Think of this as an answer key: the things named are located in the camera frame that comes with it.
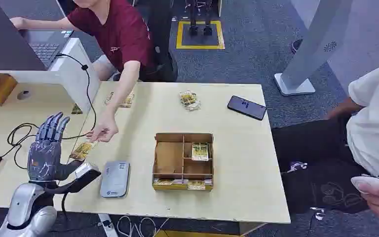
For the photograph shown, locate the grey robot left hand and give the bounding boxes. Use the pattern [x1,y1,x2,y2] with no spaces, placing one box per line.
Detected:
[27,112,83,183]

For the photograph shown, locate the yellow printed card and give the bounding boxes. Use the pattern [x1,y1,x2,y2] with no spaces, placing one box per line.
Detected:
[69,140,99,161]

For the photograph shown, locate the person's right hand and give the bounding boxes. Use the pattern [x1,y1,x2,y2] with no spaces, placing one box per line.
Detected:
[86,111,119,143]

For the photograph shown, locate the white desk partition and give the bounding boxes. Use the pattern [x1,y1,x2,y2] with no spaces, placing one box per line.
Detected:
[0,38,101,116]

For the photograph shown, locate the white power strip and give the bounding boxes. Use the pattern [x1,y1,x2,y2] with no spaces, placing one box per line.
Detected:
[97,214,119,237]

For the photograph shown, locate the spread pile of yellow cards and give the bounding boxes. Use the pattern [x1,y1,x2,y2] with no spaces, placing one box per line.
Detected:
[104,90,135,109]

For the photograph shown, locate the dark laptop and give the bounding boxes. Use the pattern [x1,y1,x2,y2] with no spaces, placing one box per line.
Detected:
[0,0,75,72]

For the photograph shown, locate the wooden card box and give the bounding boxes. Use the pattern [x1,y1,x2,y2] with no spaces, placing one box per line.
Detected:
[152,132,215,192]

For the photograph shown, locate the person in red top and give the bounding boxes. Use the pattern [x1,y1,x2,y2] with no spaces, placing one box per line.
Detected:
[9,0,178,143]

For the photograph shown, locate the row of yellow cards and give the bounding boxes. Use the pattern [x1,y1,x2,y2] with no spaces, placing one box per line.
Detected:
[153,178,213,191]

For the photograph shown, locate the yellow card standing in box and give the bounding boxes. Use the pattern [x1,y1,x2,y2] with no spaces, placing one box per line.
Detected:
[191,142,210,162]

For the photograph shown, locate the small pile of yellow cards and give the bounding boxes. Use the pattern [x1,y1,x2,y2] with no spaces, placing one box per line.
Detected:
[179,90,201,112]

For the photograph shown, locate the black office chair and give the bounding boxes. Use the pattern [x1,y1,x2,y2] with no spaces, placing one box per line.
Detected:
[139,0,179,83]

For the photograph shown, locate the black robot legs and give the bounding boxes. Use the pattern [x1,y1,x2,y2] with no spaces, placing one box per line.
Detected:
[185,0,215,37]

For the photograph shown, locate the black smartphone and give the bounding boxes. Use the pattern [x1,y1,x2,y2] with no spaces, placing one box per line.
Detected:
[227,95,267,121]

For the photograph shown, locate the dark shoe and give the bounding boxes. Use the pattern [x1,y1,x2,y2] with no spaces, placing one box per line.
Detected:
[290,38,303,55]

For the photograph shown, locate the white floor stand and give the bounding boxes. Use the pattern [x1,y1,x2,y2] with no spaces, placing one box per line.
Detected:
[274,0,354,97]

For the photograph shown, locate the white handheld controller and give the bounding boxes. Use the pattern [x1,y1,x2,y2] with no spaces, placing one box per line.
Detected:
[350,175,379,194]

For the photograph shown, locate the person in white top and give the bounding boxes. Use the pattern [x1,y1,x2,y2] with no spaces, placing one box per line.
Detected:
[271,56,379,226]

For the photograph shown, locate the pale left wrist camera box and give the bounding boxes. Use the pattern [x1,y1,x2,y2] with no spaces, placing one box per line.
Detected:
[66,162,102,194]

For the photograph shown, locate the black cable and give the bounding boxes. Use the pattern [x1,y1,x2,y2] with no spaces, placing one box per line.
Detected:
[1,53,97,171]

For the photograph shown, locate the white cables under desk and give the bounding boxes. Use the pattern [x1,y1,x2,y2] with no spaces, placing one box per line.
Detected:
[115,215,170,237]

